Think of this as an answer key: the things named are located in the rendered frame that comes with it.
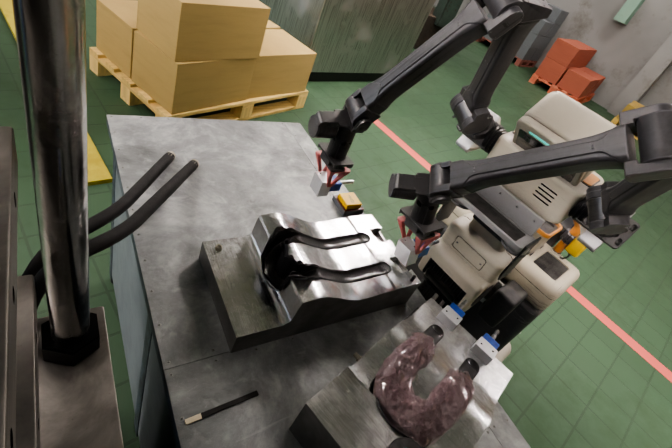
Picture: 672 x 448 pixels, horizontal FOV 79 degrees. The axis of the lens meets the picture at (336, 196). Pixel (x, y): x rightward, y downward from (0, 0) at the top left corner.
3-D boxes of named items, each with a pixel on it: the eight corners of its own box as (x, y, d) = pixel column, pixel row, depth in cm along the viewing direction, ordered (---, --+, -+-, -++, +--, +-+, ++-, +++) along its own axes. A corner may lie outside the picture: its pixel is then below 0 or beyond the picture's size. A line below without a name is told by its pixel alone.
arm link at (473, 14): (528, 19, 80) (504, -17, 84) (518, 5, 76) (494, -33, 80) (364, 137, 103) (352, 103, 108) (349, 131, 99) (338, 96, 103)
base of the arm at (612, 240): (640, 227, 104) (597, 196, 109) (650, 219, 96) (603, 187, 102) (614, 251, 104) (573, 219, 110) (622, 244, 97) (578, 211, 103)
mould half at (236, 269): (360, 234, 128) (377, 202, 120) (406, 302, 113) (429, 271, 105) (198, 258, 100) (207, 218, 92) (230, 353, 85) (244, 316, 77)
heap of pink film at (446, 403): (419, 327, 100) (434, 308, 95) (478, 385, 93) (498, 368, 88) (353, 390, 81) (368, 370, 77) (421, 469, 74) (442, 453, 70)
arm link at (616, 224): (768, 168, 56) (755, 102, 58) (653, 165, 59) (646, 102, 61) (619, 235, 97) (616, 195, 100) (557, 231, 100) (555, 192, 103)
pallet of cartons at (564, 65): (594, 104, 813) (626, 65, 764) (570, 107, 718) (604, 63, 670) (551, 78, 861) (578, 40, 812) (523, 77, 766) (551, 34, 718)
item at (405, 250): (429, 242, 116) (435, 228, 113) (441, 254, 112) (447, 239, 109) (393, 254, 109) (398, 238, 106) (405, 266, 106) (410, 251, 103)
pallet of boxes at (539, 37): (533, 67, 883) (570, 13, 814) (517, 66, 830) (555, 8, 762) (490, 41, 939) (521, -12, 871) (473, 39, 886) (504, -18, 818)
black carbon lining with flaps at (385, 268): (362, 235, 117) (376, 211, 112) (392, 279, 108) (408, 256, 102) (248, 252, 97) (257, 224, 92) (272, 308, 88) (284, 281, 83)
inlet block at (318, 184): (345, 183, 127) (351, 169, 124) (353, 193, 124) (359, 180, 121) (309, 185, 120) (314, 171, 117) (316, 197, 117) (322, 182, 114)
